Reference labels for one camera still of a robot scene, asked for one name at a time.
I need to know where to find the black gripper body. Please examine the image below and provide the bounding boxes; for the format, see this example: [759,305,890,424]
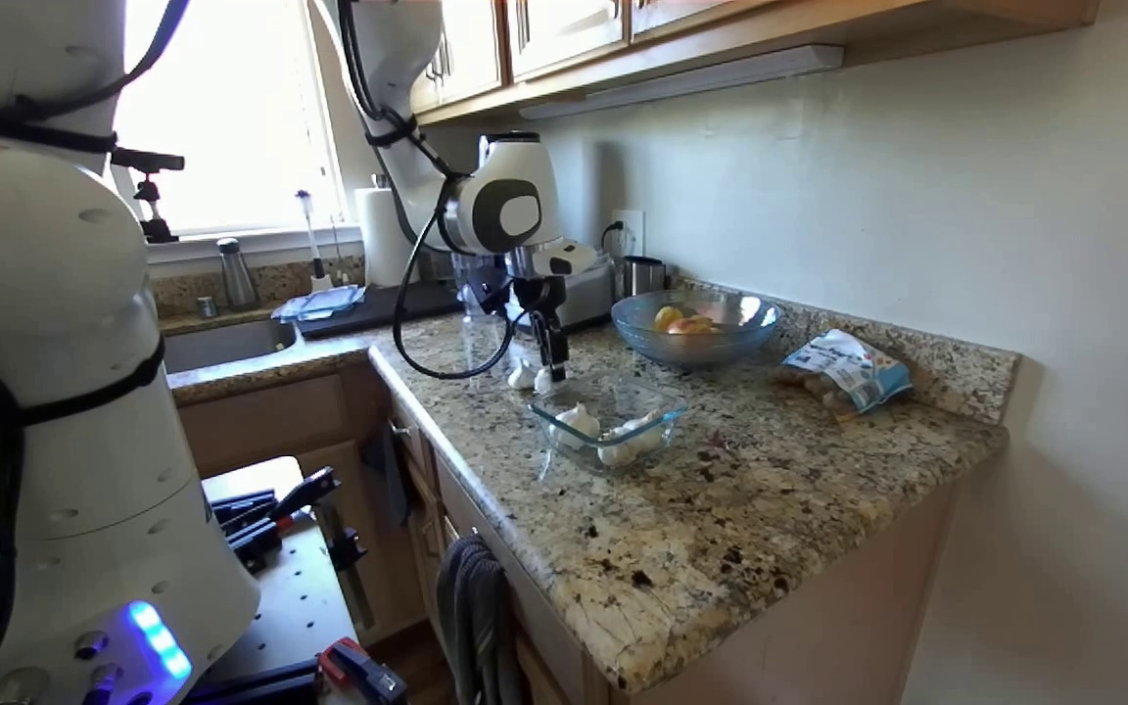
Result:
[505,266,578,332]

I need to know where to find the square clear glass bowl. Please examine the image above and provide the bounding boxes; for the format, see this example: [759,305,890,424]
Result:
[527,386,687,476]

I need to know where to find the round glass fruit bowl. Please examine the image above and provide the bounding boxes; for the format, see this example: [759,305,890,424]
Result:
[607,287,789,376]

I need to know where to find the silver food chopper appliance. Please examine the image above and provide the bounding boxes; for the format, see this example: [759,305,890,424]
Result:
[531,237,622,332]

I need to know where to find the clear bottle with silver cap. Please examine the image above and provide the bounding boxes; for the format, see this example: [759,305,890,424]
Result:
[450,246,505,318]

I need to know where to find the orange-red round fruit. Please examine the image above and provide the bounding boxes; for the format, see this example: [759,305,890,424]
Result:
[678,312,723,349]

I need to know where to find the white paper towel roll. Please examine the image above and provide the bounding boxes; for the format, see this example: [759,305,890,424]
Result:
[353,178,420,292]

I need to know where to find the black ribbed drying mat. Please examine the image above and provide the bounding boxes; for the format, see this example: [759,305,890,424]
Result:
[276,274,455,343]

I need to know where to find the dark hanging cloth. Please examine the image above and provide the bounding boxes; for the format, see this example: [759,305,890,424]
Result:
[361,425,424,528]

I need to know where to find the pale blue folded cloth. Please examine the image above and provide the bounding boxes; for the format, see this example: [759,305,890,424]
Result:
[268,282,374,332]

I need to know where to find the thin upright dish brush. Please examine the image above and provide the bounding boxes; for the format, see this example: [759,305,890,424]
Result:
[293,182,338,297]

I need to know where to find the wooden base cabinets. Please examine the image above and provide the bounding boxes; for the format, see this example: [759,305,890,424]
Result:
[168,355,968,705]

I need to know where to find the wooden cabinet door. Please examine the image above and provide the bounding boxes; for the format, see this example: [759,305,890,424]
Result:
[627,0,784,43]
[505,0,635,87]

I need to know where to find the gray hanging towel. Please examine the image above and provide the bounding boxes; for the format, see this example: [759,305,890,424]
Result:
[435,528,531,705]

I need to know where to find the under-cabinet light bar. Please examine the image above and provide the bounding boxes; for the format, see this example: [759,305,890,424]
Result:
[587,43,851,108]

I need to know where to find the blue white snack bag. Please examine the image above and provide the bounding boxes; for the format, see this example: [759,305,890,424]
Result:
[780,326,919,420]

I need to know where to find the silver sink faucet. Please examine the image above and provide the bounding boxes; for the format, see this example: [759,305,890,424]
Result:
[211,232,263,312]

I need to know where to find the black bar clamp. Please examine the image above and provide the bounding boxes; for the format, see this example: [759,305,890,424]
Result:
[207,463,339,574]

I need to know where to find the kitchen sink basin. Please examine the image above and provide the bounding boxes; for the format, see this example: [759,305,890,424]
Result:
[147,310,296,379]

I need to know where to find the bright kitchen window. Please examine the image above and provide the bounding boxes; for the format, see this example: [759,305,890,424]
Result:
[110,0,361,241]

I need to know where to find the black perforated robot table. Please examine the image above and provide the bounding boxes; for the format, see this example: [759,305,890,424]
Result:
[184,451,378,705]

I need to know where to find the red and blue clamp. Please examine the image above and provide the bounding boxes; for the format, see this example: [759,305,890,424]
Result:
[310,635,413,705]

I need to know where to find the wooden upper cabinets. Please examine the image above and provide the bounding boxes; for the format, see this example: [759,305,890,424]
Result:
[398,0,1103,133]

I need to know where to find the white wall outlet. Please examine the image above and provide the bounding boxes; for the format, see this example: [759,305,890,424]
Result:
[610,208,648,261]

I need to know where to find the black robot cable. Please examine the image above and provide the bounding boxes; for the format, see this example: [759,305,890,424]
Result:
[0,0,523,705]

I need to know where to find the black camera on stand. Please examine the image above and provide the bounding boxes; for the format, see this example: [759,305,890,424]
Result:
[104,144,191,246]

